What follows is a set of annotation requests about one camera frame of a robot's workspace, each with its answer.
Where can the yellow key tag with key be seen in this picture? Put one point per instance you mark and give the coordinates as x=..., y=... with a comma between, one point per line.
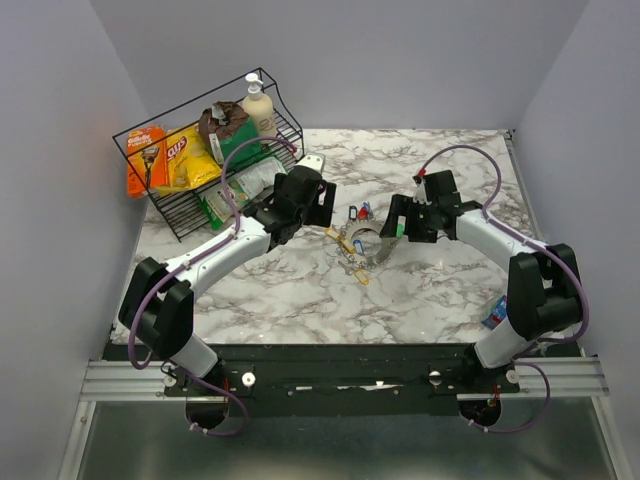
x=359, y=275

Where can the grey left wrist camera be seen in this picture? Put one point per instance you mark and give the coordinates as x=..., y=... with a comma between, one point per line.
x=313, y=161

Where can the orange razor package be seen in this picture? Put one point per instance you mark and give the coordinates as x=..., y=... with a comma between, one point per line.
x=147, y=160

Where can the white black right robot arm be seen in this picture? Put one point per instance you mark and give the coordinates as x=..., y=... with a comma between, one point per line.
x=544, y=291

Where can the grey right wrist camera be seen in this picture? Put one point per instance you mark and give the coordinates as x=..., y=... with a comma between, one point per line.
x=420, y=195

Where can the yellow chips bag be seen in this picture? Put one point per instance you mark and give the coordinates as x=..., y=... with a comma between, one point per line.
x=189, y=165

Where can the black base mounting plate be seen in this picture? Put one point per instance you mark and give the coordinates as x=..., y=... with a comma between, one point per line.
x=333, y=380

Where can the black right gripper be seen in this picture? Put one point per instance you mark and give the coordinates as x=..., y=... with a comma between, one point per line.
x=403, y=205

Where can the green brown bag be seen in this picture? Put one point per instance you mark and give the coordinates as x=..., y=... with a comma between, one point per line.
x=223, y=127

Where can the cream lotion pump bottle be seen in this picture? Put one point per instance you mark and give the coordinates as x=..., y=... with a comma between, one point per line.
x=259, y=107

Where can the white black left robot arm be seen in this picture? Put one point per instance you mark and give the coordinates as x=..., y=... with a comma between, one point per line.
x=158, y=306

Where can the black wire rack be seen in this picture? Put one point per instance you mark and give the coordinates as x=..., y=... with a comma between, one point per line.
x=182, y=212

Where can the green key tag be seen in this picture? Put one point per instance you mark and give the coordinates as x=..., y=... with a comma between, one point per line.
x=400, y=226

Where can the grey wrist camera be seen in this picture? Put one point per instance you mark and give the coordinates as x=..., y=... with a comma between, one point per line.
x=313, y=161
x=420, y=195

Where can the blue green toothbrush pack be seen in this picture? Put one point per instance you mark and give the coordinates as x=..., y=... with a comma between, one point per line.
x=494, y=312

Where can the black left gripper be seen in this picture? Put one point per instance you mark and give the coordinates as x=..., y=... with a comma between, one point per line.
x=321, y=214

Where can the white green snack pouch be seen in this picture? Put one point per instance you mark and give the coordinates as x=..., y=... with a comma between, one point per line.
x=244, y=187

